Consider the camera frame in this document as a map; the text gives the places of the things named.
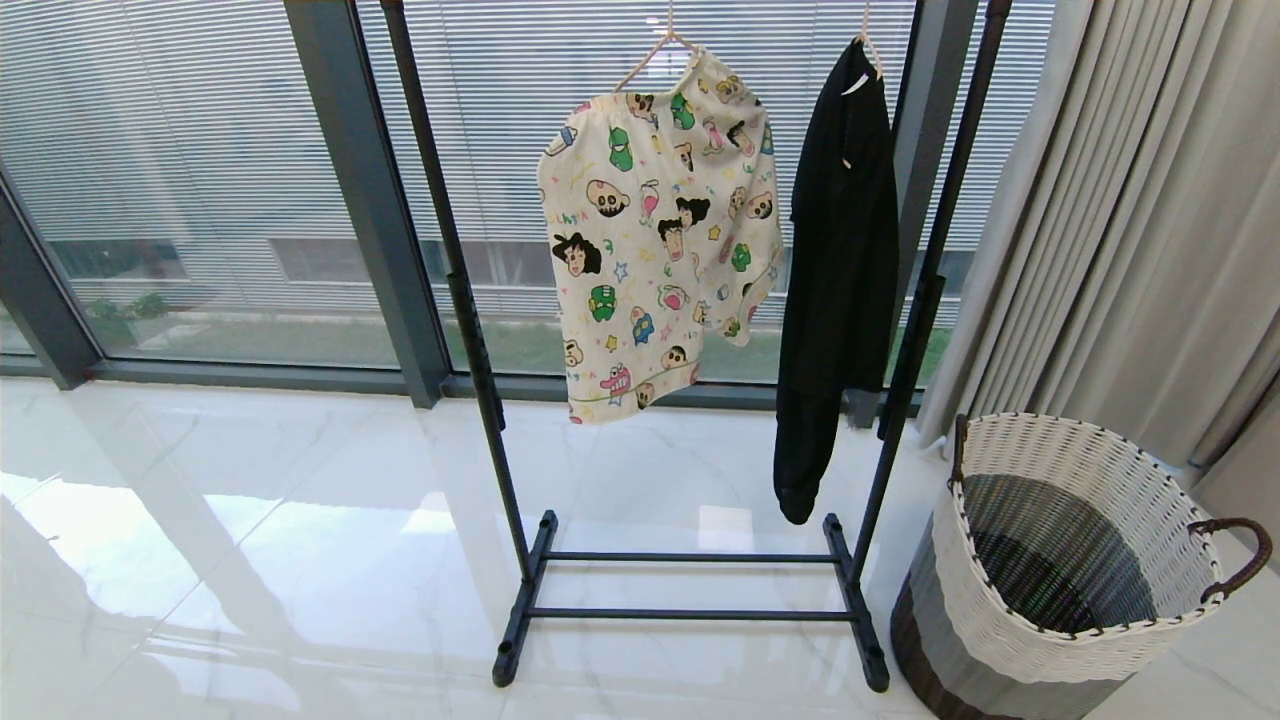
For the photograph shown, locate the black clothes rack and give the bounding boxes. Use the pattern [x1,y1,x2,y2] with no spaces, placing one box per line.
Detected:
[378,0,1013,694]

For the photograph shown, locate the pink clothes hanger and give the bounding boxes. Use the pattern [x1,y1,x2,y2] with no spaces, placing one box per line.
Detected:
[612,0,703,96]
[854,0,887,81]

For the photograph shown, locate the white laundry basket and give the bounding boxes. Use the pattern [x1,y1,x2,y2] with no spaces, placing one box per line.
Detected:
[890,412,1274,720]

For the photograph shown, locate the cream printed garment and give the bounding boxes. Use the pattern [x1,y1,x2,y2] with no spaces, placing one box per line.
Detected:
[537,48,787,426]

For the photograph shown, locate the black garment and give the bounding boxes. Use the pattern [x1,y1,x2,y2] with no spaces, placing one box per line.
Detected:
[773,38,901,526]

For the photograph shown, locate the beige curtain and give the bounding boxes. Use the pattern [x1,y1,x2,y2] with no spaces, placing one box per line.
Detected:
[915,0,1280,521]

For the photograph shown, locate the window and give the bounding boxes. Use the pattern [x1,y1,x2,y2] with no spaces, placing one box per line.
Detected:
[0,0,1061,413]

